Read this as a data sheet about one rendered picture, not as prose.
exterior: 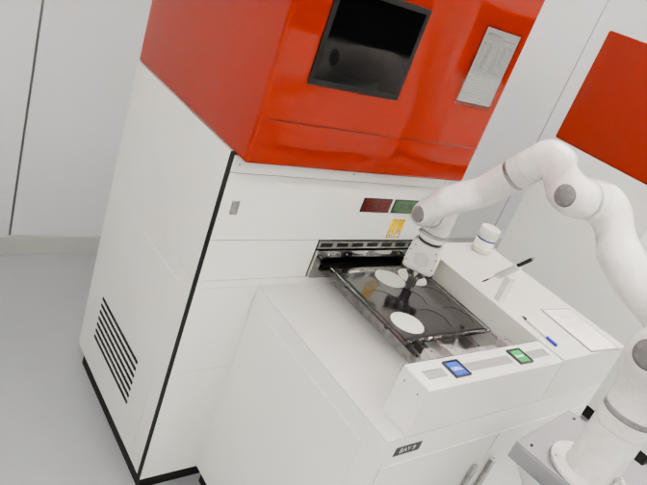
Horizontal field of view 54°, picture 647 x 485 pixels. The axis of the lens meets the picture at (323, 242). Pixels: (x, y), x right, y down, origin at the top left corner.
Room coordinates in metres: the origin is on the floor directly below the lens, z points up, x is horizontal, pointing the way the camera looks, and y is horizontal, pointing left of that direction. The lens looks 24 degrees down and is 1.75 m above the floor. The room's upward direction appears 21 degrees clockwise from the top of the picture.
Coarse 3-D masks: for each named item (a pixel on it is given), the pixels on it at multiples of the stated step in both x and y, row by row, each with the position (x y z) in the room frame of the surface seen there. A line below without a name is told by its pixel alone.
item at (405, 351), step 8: (336, 288) 1.77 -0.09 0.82; (344, 288) 1.75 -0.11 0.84; (352, 296) 1.72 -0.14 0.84; (352, 304) 1.71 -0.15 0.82; (360, 304) 1.69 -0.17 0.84; (360, 312) 1.68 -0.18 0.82; (368, 312) 1.66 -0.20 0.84; (368, 320) 1.65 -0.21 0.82; (376, 320) 1.63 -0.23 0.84; (376, 328) 1.62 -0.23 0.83; (384, 328) 1.60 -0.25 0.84; (384, 336) 1.59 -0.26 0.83; (392, 336) 1.57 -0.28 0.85; (392, 344) 1.57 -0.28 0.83; (400, 344) 1.55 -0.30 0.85; (400, 352) 1.54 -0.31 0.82; (408, 352) 1.52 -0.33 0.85; (408, 360) 1.51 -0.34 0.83
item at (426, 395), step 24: (432, 360) 1.33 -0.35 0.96; (480, 360) 1.42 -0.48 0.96; (504, 360) 1.47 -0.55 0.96; (552, 360) 1.56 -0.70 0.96; (408, 384) 1.24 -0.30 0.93; (432, 384) 1.23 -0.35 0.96; (456, 384) 1.27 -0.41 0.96; (480, 384) 1.34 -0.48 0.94; (504, 384) 1.41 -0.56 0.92; (528, 384) 1.49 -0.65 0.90; (384, 408) 1.27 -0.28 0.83; (408, 408) 1.22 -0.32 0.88; (432, 408) 1.23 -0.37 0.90; (456, 408) 1.30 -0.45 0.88; (480, 408) 1.38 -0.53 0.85; (504, 408) 1.46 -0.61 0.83; (408, 432) 1.20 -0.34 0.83
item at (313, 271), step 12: (324, 252) 1.74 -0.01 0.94; (336, 252) 1.77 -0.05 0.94; (348, 252) 1.80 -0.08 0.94; (360, 252) 1.84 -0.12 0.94; (372, 252) 1.87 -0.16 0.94; (384, 252) 1.91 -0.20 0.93; (396, 252) 1.95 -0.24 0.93; (312, 264) 1.72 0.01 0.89; (312, 276) 1.73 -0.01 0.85; (324, 276) 1.76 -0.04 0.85
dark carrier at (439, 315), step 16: (352, 272) 1.76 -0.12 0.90; (368, 272) 1.80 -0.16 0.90; (368, 288) 1.70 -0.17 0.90; (384, 288) 1.73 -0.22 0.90; (400, 288) 1.77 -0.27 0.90; (416, 288) 1.82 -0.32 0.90; (432, 288) 1.86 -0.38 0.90; (384, 304) 1.64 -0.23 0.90; (400, 304) 1.67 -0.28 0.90; (416, 304) 1.71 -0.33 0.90; (432, 304) 1.75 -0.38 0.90; (448, 304) 1.79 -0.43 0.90; (432, 320) 1.65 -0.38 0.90; (448, 320) 1.68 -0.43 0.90; (464, 320) 1.72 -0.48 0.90; (416, 336) 1.53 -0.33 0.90
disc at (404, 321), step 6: (396, 312) 1.62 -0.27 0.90; (396, 318) 1.58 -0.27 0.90; (402, 318) 1.60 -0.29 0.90; (408, 318) 1.61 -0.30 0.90; (414, 318) 1.62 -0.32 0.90; (396, 324) 1.55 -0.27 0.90; (402, 324) 1.56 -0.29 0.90; (408, 324) 1.57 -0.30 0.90; (414, 324) 1.58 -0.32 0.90; (420, 324) 1.60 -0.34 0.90; (408, 330) 1.54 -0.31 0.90; (414, 330) 1.55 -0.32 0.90; (420, 330) 1.56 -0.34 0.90
